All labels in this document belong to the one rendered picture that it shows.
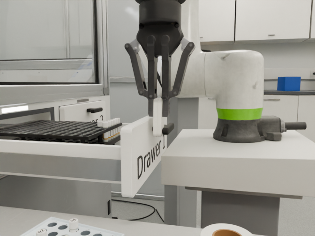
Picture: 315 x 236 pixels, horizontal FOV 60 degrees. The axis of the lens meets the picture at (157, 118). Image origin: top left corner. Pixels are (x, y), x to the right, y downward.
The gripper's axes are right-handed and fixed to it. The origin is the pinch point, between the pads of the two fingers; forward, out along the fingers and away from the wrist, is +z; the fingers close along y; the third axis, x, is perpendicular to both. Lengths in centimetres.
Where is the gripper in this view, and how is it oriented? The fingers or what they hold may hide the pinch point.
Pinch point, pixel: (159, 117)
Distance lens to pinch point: 50.9
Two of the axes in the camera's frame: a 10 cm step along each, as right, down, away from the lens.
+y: 9.8, 0.4, -2.1
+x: 2.1, -1.3, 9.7
